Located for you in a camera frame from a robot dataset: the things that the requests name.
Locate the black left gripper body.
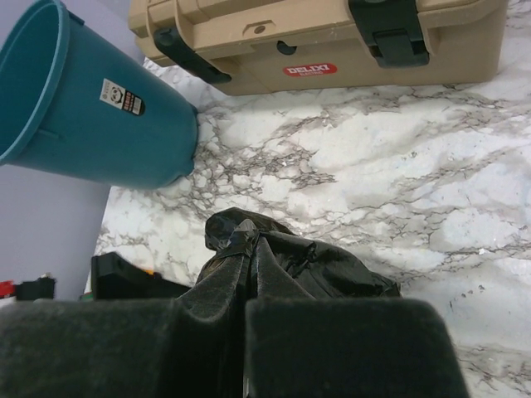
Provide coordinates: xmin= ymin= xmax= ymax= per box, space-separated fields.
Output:
xmin=90 ymin=252 xmax=191 ymax=300

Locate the teal plastic trash bin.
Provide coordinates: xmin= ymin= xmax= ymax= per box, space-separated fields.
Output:
xmin=1 ymin=1 xmax=198 ymax=189

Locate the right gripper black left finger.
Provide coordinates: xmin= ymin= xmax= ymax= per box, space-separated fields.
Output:
xmin=1 ymin=255 xmax=250 ymax=397

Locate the black plastic trash bag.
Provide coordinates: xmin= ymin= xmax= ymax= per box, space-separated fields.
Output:
xmin=197 ymin=207 xmax=401 ymax=299

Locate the tan plastic toolbox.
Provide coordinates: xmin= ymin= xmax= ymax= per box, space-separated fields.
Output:
xmin=128 ymin=0 xmax=508 ymax=95

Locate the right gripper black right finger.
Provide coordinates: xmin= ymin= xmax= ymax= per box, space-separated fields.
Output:
xmin=245 ymin=239 xmax=469 ymax=397

